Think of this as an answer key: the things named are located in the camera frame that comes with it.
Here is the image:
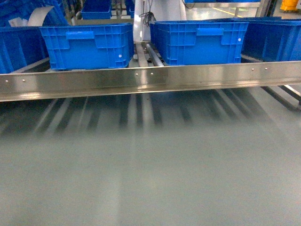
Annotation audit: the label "tilted blue crate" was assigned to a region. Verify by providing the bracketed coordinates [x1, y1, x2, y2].
[0, 0, 68, 27]

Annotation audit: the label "far background blue bin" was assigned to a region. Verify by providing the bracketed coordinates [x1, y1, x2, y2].
[81, 0, 112, 20]

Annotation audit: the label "hanging black cables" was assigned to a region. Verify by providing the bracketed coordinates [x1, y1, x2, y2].
[139, 0, 157, 27]

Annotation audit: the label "grey curved sheet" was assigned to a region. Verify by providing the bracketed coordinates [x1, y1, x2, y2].
[27, 6, 54, 26]

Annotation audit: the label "left blue crate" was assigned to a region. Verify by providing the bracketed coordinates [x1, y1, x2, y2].
[0, 26, 48, 74]

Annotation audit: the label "middle blue crate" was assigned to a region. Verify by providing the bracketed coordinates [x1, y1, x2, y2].
[40, 23, 134, 71]

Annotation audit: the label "far right blue crate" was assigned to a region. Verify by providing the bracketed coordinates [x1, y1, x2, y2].
[231, 17, 301, 62]

